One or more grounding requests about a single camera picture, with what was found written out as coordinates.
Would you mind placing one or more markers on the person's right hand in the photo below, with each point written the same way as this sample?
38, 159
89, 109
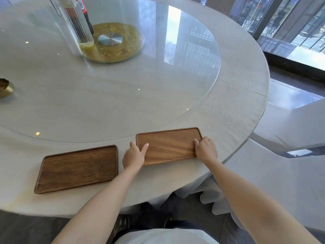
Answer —
207, 151

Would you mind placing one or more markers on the person's left hand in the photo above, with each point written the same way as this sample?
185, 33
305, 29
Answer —
132, 158

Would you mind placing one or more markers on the person's left thumb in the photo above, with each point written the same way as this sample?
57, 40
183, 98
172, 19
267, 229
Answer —
144, 148

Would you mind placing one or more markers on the person's right thumb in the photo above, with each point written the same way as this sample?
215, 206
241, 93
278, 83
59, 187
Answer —
196, 144

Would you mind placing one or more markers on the light brown wooden tray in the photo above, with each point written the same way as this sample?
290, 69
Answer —
168, 147

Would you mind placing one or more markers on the person's right forearm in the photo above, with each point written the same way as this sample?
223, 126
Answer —
248, 203

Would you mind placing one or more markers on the person's left forearm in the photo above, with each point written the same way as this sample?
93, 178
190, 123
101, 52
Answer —
101, 208

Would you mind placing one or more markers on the round glass turntable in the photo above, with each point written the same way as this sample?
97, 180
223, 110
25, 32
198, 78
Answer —
106, 99

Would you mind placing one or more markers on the white tablecloth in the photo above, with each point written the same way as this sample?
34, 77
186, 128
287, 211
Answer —
241, 93

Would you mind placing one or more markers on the dark brown wooden tray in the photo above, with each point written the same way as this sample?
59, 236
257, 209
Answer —
78, 168

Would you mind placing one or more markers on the person's dark right shoe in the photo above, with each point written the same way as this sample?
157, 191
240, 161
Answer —
169, 221

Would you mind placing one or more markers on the person's dark shoe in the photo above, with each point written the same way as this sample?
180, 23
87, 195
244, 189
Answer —
169, 221
121, 224

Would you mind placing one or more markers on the person's dark trousers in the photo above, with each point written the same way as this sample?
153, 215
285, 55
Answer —
157, 224

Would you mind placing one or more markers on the person's dark left shoe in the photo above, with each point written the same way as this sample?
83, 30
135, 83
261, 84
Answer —
121, 224

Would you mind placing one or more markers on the white chair cover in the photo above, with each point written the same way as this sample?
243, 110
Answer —
279, 180
299, 124

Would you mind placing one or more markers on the person's white shirt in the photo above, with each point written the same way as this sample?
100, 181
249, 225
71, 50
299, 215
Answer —
177, 237

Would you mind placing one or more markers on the gold round turntable base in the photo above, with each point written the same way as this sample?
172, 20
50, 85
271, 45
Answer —
127, 43

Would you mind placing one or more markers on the silver round hub disc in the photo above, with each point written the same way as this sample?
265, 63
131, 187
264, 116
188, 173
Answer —
110, 40

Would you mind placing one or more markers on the tall clear glass bottle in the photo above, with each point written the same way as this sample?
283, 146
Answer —
76, 25

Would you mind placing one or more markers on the dark bottle with red label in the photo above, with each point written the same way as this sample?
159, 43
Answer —
85, 12

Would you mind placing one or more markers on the gold metal bowl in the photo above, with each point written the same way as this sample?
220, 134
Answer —
6, 88

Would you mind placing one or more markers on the dark window frame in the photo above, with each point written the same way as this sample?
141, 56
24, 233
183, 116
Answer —
287, 55

